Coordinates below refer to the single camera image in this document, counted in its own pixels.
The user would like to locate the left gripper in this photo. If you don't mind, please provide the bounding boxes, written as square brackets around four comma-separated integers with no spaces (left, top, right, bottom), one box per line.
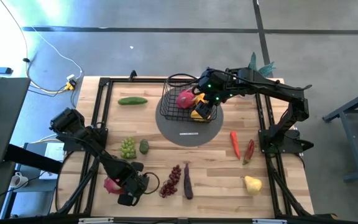
[113,160,150,207]

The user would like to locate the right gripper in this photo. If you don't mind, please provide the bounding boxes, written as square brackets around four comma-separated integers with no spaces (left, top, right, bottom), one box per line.
[192,68,229,119]

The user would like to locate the pink dragon fruit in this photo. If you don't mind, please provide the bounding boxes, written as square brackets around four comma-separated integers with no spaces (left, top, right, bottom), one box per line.
[103,176,126,195]
[175,88,197,110]

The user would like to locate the green grape bunch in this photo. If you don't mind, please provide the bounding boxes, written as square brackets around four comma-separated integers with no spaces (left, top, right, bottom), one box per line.
[119,136,137,161]

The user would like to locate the green avocado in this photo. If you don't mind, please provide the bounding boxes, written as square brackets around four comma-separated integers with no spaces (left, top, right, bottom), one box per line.
[139,139,150,156]

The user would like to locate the red grape bunch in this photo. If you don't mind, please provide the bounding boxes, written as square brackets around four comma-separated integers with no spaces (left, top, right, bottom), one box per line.
[158,164,182,199]

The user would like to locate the red chili pepper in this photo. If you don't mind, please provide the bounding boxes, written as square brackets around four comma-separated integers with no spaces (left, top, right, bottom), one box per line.
[229,130,241,161]
[242,139,255,166]

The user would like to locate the purple eggplant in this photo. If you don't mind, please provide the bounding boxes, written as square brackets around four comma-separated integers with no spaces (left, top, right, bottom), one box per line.
[183,162,195,200]

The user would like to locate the green cucumber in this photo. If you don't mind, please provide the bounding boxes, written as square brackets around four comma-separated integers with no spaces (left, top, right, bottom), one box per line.
[117,96,149,106]

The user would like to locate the yellow pear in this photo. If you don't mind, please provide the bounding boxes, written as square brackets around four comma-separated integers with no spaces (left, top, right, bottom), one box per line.
[244,175,263,197]

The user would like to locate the grey round mat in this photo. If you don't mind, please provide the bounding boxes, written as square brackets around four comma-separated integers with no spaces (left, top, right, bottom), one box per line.
[155,85,224,147]

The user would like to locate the green plant in white pot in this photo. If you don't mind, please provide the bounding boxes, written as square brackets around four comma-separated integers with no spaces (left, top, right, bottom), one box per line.
[247,52,277,78]

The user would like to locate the white paper sheet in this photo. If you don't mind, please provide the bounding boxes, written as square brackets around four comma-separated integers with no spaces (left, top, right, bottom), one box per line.
[44,142,65,181]

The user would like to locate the black desk beam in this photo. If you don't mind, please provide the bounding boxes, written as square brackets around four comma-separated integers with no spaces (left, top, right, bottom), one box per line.
[4,144,63,174]

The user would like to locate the white mug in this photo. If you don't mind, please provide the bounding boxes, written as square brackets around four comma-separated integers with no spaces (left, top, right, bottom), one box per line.
[9,171,29,189]

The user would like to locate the white yellow plug adapter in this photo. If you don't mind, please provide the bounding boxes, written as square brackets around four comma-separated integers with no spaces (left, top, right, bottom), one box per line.
[65,73,78,91]

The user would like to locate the grey desk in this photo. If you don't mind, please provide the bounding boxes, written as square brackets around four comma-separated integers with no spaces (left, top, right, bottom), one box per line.
[0,77,31,167]

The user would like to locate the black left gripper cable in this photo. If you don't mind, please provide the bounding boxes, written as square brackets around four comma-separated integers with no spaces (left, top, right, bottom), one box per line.
[142,171,161,195]

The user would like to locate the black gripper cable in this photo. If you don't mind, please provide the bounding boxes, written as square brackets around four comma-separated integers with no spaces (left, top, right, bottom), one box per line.
[165,73,200,88]
[142,171,161,195]

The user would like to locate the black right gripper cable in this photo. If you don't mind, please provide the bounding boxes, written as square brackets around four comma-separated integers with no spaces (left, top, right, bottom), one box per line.
[165,73,200,88]

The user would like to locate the black wire basket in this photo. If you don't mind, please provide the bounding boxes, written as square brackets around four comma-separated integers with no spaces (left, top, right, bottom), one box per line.
[159,79,219,124]

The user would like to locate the silver bracket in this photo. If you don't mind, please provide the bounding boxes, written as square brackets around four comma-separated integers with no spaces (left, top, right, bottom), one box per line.
[252,218,288,224]
[78,217,114,224]

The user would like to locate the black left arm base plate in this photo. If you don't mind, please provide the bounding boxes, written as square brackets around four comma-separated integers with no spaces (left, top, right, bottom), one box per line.
[63,127,108,152]

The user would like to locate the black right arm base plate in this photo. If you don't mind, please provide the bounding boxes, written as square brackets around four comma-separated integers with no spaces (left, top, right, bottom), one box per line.
[258,129,315,155]

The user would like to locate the white floor cable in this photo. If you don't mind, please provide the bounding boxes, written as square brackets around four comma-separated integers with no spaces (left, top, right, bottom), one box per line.
[29,26,84,80]

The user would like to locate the blue grey metal table frame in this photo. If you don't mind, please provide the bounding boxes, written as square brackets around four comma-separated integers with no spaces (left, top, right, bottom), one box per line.
[321,84,358,183]

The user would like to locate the thin grey floor cable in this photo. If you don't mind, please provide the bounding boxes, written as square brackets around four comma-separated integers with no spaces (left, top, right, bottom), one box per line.
[0,0,71,94]

